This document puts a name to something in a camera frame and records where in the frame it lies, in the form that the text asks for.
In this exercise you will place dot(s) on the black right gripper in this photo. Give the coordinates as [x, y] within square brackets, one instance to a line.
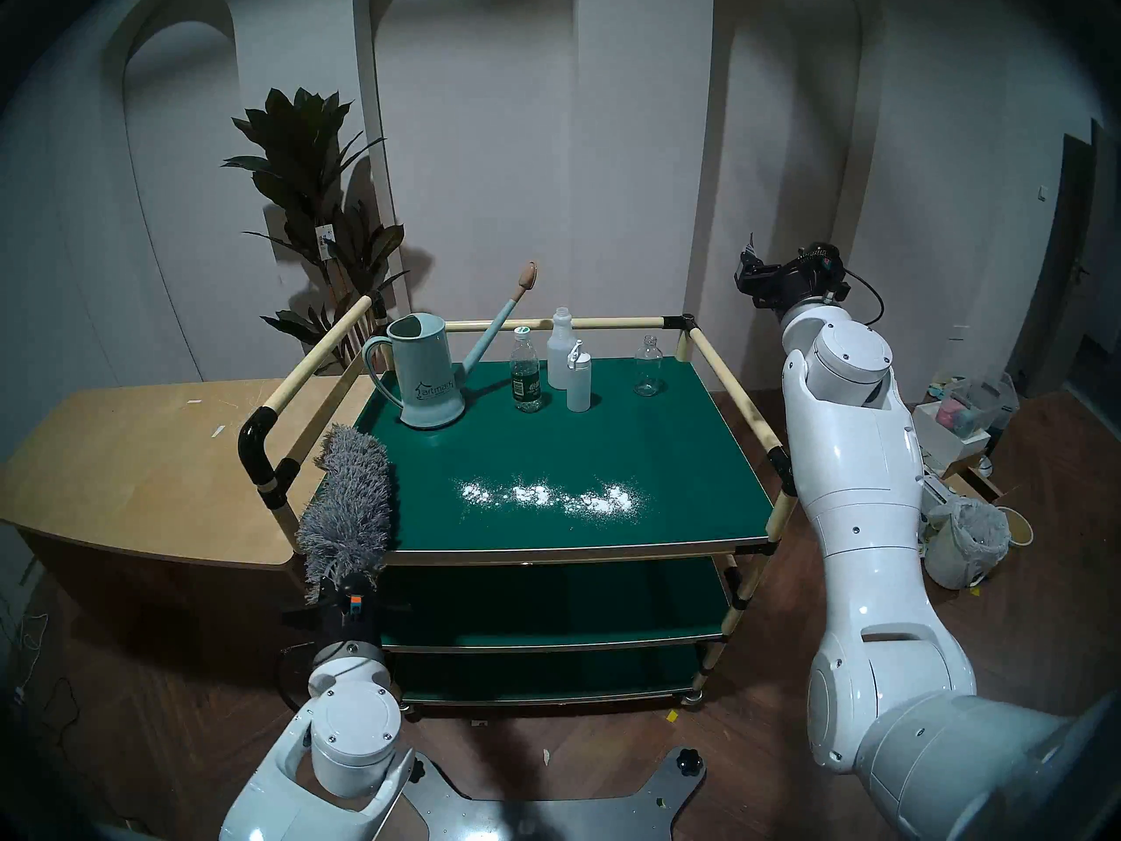
[793, 279]

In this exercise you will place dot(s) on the tall dark leafy plant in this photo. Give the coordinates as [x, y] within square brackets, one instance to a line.
[302, 173]

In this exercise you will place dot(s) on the tall white plastic bottle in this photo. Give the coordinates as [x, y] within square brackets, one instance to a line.
[560, 353]

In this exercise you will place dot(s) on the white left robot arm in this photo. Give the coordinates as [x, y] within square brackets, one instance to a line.
[350, 743]

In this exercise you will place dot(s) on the light wooden table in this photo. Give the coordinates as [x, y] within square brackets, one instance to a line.
[114, 462]

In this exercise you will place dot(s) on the green label water bottle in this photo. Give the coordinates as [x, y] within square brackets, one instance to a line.
[525, 379]

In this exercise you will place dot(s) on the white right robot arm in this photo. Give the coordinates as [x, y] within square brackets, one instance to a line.
[867, 498]

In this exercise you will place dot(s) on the light blue watering can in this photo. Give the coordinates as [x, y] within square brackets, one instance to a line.
[425, 379]

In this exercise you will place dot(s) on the clear plastic storage box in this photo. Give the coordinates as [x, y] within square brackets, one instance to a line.
[976, 410]

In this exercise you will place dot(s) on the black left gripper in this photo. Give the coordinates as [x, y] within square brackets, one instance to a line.
[350, 625]

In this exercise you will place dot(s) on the empty clear glass bottle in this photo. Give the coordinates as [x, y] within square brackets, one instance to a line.
[648, 373]

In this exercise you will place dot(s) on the white open carton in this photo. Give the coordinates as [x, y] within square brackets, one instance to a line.
[935, 498]

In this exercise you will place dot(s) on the beige round bowl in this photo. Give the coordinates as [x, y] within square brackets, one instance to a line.
[1018, 526]

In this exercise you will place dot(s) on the green three-tier shelf cart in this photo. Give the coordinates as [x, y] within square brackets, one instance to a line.
[543, 445]

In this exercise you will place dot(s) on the white cardboard box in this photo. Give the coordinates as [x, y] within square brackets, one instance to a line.
[941, 441]

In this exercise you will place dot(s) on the white plastic bag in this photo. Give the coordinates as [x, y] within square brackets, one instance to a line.
[963, 541]

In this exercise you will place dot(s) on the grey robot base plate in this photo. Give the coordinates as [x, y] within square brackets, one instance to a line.
[543, 817]

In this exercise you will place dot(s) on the white capped squeeze bottle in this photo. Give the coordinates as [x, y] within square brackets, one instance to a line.
[579, 388]

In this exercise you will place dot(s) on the white powder pile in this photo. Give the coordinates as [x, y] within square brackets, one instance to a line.
[543, 498]

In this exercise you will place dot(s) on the grey fluffy duster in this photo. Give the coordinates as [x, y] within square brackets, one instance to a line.
[350, 498]

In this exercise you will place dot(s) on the dark door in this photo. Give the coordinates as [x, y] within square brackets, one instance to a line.
[1055, 296]

